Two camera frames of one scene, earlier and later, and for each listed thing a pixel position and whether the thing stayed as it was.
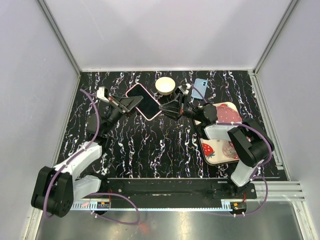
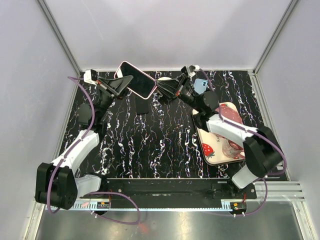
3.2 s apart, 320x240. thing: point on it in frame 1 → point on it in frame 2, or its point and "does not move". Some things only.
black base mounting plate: x=179 y=189 does not move
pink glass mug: x=229 y=150 does not move
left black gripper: x=126 y=104 → x=115 y=88
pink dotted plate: x=227 y=112 does not move
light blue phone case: x=201 y=84 does not move
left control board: x=103 y=204 does not move
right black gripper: x=175 y=108 → x=173 y=89
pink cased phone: x=148 y=107 → x=141 y=83
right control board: x=238 y=206 does not move
